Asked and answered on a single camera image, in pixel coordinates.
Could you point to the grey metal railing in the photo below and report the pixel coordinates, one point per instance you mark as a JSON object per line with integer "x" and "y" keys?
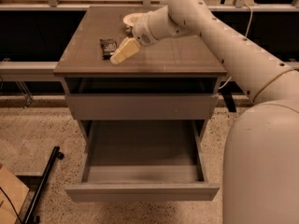
{"x": 28, "y": 71}

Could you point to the grey drawer cabinet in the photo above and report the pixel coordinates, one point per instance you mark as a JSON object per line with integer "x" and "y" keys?
{"x": 183, "y": 66}

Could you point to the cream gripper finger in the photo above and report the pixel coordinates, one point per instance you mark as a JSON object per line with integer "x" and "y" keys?
{"x": 124, "y": 41}
{"x": 131, "y": 47}

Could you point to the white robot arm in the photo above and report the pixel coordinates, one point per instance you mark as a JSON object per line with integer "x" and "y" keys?
{"x": 261, "y": 155}

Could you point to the closed grey top drawer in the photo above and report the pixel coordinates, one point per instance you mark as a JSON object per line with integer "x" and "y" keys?
{"x": 140, "y": 107}

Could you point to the black rxbar chocolate wrapper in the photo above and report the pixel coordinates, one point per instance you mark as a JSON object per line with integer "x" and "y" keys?
{"x": 108, "y": 47}

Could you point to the cardboard box bottom left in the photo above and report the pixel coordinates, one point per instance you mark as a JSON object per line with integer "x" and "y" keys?
{"x": 13, "y": 193}

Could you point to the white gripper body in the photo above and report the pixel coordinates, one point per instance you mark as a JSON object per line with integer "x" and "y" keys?
{"x": 141, "y": 29}

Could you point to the white paper bowl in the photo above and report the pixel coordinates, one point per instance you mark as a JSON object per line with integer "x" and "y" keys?
{"x": 130, "y": 20}

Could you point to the open grey middle drawer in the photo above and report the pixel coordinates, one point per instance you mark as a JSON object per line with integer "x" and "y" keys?
{"x": 143, "y": 161}

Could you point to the black bracket behind cabinet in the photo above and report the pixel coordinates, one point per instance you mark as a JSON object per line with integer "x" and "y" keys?
{"x": 228, "y": 98}

